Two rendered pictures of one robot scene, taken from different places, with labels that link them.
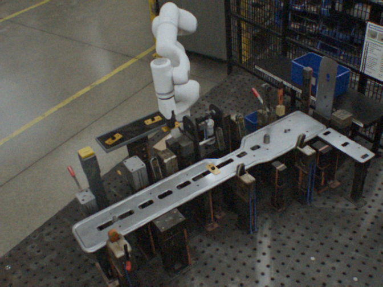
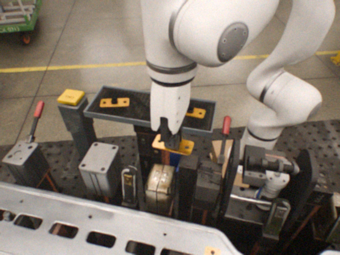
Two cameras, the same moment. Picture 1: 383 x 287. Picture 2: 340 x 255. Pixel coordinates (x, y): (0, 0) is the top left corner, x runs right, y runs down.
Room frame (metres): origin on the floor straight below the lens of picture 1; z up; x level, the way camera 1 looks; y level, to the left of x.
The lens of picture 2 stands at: (1.39, -0.16, 1.64)
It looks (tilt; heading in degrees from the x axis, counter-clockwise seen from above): 45 degrees down; 43
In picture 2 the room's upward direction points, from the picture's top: straight up
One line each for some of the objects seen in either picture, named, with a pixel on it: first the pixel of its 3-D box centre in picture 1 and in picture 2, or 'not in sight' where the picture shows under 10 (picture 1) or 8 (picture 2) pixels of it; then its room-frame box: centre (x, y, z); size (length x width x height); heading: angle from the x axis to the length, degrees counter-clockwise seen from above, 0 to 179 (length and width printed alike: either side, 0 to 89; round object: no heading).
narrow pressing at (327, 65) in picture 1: (325, 87); not in sight; (1.95, -0.73, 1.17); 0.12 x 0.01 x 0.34; 29
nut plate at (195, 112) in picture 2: (153, 119); (190, 110); (1.85, 0.18, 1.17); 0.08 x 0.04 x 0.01; 115
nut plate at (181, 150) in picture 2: (170, 126); (173, 142); (1.67, 0.09, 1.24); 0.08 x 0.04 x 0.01; 114
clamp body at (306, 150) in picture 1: (303, 175); not in sight; (1.63, -0.55, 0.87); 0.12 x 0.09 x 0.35; 29
